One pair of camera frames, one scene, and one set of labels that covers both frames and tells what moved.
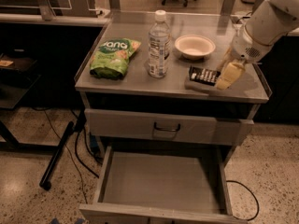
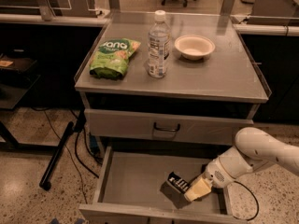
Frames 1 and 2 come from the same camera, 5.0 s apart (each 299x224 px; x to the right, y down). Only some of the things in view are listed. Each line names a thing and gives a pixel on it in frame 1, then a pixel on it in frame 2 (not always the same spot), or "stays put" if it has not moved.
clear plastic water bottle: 159,46 stays put
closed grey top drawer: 186,129 stays put
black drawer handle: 167,129 stays put
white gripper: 245,49 → 215,174
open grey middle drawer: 161,188 stays put
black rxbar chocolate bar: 204,76 → 175,187
